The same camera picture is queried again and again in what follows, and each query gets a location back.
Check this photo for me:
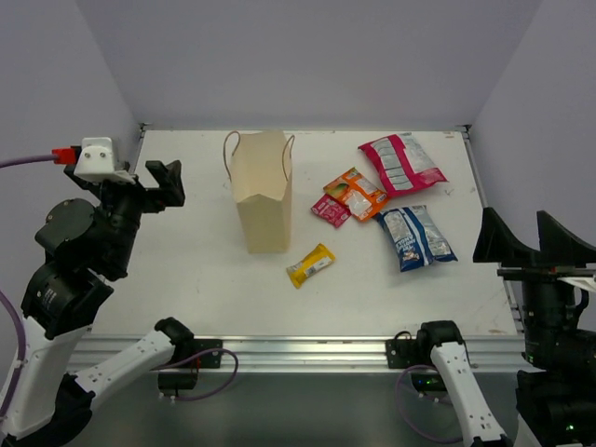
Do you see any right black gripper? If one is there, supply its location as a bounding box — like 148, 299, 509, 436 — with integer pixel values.
478, 204, 596, 368

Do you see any brown paper bag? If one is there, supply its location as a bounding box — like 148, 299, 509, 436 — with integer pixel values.
223, 130, 295, 254

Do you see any blue snack packet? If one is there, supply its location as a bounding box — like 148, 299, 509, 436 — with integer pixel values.
373, 205, 458, 273

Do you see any magenta large snack packet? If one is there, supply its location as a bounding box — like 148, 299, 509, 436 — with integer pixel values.
358, 132, 448, 198

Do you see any orange snack packet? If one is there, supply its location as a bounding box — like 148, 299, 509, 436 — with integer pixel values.
323, 168, 389, 223

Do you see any small red snack packet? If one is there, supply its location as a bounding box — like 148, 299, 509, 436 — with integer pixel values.
311, 194, 351, 228

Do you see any yellow snack packet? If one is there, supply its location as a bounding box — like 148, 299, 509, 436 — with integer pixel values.
286, 243, 335, 289

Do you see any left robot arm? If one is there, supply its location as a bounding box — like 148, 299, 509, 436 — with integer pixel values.
1, 160, 194, 446

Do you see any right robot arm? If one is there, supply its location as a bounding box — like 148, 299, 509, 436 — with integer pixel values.
414, 208, 595, 446

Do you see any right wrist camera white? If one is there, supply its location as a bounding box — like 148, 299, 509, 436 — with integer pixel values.
560, 277, 596, 293

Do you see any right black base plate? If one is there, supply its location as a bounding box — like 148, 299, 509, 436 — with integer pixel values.
385, 331, 422, 370

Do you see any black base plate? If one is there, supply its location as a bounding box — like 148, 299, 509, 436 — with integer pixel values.
155, 338, 224, 371
385, 331, 422, 370

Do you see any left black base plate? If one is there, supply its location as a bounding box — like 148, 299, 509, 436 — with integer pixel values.
155, 338, 224, 371

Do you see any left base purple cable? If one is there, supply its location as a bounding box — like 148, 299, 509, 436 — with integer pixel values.
157, 347, 239, 405

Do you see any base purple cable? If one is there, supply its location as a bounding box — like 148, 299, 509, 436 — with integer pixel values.
394, 365, 465, 444
157, 347, 239, 405

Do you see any aluminium rail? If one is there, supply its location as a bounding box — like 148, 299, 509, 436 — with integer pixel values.
68, 334, 534, 373

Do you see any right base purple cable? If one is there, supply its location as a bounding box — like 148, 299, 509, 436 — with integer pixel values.
394, 365, 465, 444

